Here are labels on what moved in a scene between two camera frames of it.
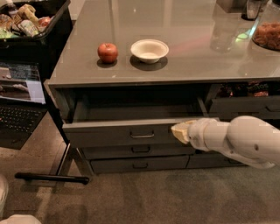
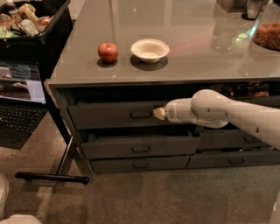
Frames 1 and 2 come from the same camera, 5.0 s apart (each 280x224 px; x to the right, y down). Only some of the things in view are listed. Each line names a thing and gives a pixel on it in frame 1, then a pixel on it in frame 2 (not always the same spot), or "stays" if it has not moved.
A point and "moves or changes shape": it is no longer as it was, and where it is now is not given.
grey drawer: [138, 163] stays
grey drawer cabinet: [128, 71] stays
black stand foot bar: [84, 180] stays
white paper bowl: [150, 51] stays
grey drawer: [127, 122] moves or changes shape
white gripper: [197, 135] -> [172, 111]
